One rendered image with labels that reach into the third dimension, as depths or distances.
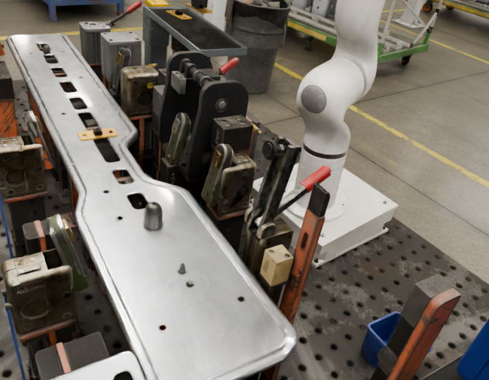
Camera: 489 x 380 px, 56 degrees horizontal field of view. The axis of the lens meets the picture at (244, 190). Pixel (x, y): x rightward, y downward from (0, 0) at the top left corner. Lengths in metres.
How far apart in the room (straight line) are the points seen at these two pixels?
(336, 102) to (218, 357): 0.62
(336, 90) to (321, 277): 0.49
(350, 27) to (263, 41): 2.71
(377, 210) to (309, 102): 0.45
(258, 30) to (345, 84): 2.66
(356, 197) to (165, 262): 0.77
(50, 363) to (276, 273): 0.34
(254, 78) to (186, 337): 3.32
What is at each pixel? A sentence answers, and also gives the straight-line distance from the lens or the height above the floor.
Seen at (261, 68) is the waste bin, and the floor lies 0.23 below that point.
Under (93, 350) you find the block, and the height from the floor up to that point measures 0.98.
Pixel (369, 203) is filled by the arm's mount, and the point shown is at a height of 0.80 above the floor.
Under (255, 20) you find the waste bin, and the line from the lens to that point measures 3.68.
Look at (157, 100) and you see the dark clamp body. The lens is 1.17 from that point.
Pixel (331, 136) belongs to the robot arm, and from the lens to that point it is 1.15.
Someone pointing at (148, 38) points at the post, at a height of 1.05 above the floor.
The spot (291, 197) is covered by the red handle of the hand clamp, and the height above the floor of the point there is 1.10.
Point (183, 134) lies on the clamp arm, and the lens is 1.00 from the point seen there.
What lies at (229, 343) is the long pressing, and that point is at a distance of 0.68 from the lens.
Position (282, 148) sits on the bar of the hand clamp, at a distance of 0.70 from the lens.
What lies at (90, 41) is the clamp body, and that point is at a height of 1.02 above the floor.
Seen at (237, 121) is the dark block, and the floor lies 1.12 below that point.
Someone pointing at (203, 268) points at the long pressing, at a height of 1.00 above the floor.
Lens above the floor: 1.55
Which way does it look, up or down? 35 degrees down
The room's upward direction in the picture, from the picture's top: 10 degrees clockwise
